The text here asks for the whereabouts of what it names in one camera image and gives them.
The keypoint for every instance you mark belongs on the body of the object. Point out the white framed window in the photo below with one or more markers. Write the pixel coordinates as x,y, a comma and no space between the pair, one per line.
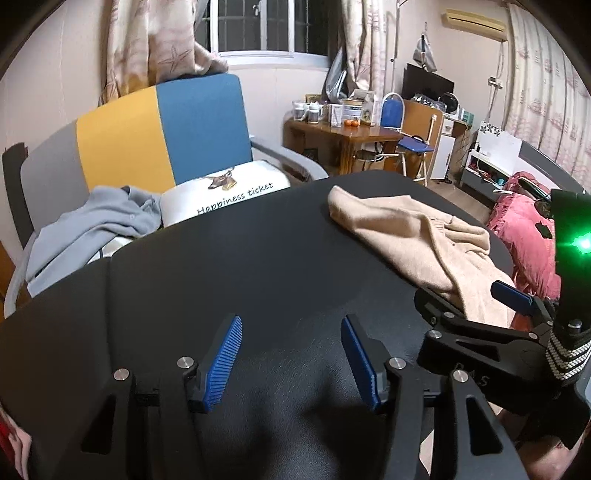
258,23

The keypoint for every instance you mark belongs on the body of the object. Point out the pink bedding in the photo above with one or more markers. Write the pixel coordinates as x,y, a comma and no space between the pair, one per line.
517,217

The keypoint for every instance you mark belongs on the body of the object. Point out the grey-blue shirt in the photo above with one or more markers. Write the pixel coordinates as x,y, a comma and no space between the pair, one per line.
83,226

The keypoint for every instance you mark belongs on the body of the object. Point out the printed carton box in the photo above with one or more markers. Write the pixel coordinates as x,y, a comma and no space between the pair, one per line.
369,108

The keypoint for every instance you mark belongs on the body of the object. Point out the white printed cushion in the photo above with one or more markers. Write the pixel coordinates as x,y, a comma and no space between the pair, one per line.
240,184

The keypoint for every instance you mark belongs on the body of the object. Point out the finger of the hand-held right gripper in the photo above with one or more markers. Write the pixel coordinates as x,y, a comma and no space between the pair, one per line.
443,309
510,295

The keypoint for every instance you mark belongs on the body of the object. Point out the beige air conditioner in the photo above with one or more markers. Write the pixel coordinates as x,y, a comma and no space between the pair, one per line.
475,23

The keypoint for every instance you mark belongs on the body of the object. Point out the pink cloth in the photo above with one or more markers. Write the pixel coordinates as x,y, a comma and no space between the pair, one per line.
11,443

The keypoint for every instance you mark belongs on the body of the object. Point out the patterned beige curtain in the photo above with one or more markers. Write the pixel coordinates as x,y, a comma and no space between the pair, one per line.
364,46
545,92
138,41

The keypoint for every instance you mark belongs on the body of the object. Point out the grey bed headboard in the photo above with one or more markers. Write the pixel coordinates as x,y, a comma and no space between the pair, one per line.
554,164

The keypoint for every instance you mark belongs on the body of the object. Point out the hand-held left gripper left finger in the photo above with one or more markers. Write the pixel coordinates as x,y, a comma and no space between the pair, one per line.
224,364

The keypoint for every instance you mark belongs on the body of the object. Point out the blue folding chair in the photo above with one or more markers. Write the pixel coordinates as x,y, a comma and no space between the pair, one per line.
392,110

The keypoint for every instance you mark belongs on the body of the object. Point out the grey yellow blue armchair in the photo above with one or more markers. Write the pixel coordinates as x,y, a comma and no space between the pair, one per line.
124,134

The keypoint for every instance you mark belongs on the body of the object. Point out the beige knit sweater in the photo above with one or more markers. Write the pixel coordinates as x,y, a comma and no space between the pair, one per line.
415,235

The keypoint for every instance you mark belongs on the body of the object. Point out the light wooden desk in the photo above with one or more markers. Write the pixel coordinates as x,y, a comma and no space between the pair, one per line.
418,121

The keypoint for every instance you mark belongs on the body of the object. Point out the low grey cabinet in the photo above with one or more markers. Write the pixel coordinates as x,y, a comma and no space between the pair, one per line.
480,177

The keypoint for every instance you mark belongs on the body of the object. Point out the white leaf print board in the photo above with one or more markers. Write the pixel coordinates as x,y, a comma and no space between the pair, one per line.
501,141

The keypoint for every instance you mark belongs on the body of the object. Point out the small black fan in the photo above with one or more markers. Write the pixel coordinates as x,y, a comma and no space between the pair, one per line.
448,104

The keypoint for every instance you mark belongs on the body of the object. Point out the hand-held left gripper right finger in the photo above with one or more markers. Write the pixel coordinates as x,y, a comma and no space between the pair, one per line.
362,364

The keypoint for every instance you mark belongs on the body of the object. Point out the black monitor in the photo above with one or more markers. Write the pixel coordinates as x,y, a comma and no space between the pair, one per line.
425,85

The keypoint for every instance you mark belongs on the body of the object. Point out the brown wooden side table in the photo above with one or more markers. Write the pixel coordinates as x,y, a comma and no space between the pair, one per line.
364,134

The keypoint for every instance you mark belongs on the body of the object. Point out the grey hanging bag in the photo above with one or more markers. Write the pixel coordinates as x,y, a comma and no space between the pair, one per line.
425,53

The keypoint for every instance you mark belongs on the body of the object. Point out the silver plastic bag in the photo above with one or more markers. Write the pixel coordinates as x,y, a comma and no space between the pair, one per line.
337,76

